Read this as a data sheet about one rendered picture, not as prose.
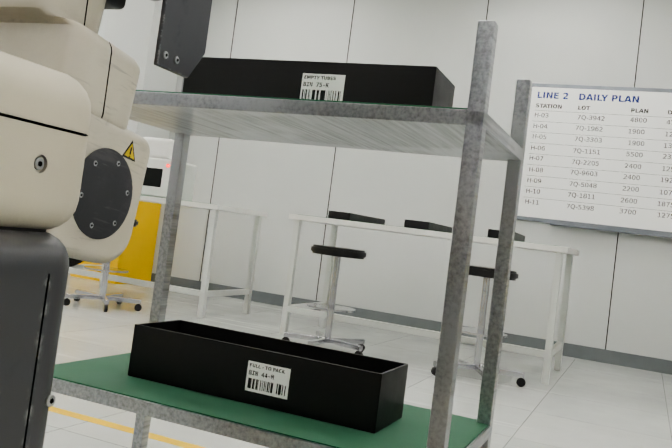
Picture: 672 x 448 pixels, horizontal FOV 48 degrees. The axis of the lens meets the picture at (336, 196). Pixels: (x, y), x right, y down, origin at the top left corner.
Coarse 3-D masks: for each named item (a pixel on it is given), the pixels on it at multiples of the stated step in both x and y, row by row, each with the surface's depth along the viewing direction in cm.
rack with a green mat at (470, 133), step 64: (192, 128) 183; (256, 128) 167; (320, 128) 154; (384, 128) 142; (448, 128) 132; (512, 128) 165; (512, 192) 164; (448, 320) 124; (64, 384) 153; (128, 384) 156; (448, 384) 123
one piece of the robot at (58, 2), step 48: (0, 0) 83; (48, 0) 82; (96, 0) 88; (0, 48) 84; (48, 48) 82; (96, 48) 82; (96, 96) 83; (96, 144) 84; (144, 144) 92; (96, 192) 84; (96, 240) 86
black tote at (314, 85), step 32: (224, 64) 165; (256, 64) 162; (288, 64) 159; (320, 64) 157; (352, 64) 154; (384, 64) 152; (288, 96) 159; (320, 96) 156; (352, 96) 154; (384, 96) 151; (416, 96) 149; (448, 96) 159
